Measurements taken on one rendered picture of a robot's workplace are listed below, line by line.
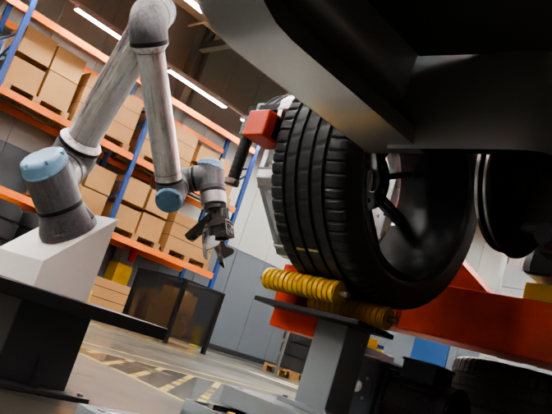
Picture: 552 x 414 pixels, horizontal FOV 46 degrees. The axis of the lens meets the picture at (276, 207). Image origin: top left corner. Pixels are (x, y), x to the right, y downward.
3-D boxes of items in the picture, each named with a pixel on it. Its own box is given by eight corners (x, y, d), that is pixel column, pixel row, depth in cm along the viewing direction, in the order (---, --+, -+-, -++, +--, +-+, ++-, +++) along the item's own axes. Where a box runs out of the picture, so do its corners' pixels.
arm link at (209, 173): (199, 168, 234) (226, 163, 233) (201, 200, 230) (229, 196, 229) (191, 158, 225) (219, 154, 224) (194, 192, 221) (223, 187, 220)
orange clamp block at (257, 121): (285, 149, 164) (262, 134, 158) (264, 149, 170) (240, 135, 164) (293, 125, 166) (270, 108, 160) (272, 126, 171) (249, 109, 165)
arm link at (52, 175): (28, 217, 209) (8, 166, 202) (48, 196, 224) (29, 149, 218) (73, 209, 207) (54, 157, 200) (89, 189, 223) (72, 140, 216)
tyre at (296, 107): (438, 349, 177) (301, 235, 135) (368, 332, 194) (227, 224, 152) (507, 147, 198) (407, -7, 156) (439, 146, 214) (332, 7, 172)
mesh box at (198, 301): (162, 342, 933) (185, 278, 954) (116, 325, 1024) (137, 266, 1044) (206, 355, 992) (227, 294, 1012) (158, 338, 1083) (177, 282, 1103)
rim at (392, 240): (434, 311, 175) (335, 220, 143) (365, 297, 191) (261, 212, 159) (489, 154, 190) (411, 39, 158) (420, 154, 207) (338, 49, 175)
